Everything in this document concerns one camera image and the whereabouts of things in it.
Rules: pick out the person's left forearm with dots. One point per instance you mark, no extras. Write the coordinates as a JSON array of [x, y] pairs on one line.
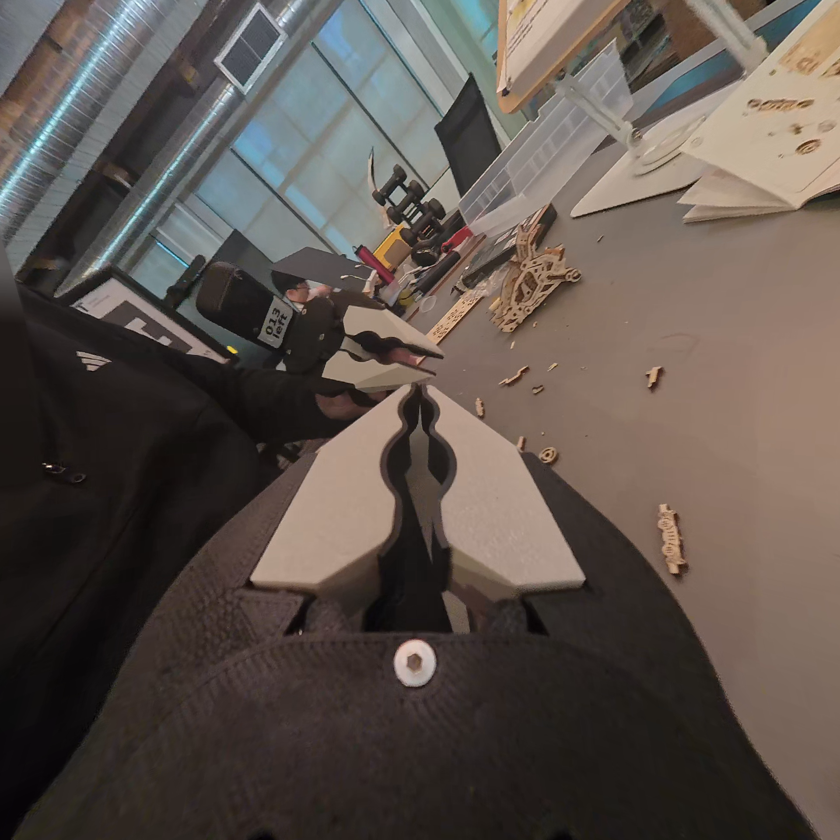
[[282, 400]]

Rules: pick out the person's left hand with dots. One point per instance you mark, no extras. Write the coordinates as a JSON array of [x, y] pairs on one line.
[[344, 408]]

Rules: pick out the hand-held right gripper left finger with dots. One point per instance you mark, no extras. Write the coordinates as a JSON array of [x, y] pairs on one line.
[[315, 525]]

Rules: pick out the white vent grille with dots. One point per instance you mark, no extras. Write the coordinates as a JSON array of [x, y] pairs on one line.
[[249, 49]]

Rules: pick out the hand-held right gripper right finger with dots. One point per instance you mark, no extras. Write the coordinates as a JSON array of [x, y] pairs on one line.
[[518, 525]]

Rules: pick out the yellow black object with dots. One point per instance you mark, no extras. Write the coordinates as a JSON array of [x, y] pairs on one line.
[[390, 248]]

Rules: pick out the black screen yellow icon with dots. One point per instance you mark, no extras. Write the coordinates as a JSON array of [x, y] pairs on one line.
[[243, 253]]

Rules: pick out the dark grey flat panel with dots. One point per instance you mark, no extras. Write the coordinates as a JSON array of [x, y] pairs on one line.
[[315, 262]]

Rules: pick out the black white patterned sign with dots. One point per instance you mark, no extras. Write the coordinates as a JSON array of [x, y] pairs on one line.
[[131, 315]]

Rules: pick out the spiral round air duct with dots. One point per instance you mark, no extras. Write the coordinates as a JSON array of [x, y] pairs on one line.
[[184, 144], [65, 98]]

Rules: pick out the small T-shaped wooden part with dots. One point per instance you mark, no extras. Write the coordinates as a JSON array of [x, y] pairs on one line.
[[653, 377]]

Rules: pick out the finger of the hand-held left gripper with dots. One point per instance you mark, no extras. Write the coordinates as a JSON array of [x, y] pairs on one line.
[[367, 375], [377, 323]]

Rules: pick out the large instruction manual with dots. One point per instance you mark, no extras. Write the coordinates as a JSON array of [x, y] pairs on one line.
[[544, 33]]

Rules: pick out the wooden model vehicle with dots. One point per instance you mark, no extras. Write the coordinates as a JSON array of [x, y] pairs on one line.
[[531, 282]]

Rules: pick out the red cylinder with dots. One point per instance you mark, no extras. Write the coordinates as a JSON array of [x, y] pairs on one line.
[[373, 264]]

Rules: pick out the black kit box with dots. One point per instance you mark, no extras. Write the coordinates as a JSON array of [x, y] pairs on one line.
[[505, 246]]

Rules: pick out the zigzag wooden part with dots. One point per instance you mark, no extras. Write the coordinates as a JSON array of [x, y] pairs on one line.
[[514, 376]]

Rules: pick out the black monitor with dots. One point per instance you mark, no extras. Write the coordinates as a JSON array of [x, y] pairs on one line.
[[466, 138]]

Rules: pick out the black cylinder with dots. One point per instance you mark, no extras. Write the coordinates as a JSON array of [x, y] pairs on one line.
[[436, 270]]

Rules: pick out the clear plastic organizer box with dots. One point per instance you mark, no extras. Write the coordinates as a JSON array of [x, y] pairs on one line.
[[525, 170]]

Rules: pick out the wooden sheet gear cutouts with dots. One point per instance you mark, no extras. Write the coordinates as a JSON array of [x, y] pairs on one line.
[[456, 318]]

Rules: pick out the small open instruction booklet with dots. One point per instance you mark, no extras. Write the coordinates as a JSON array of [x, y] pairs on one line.
[[754, 151]]

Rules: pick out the round wooden wheel part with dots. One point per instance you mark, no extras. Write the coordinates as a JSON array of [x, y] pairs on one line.
[[542, 455]]

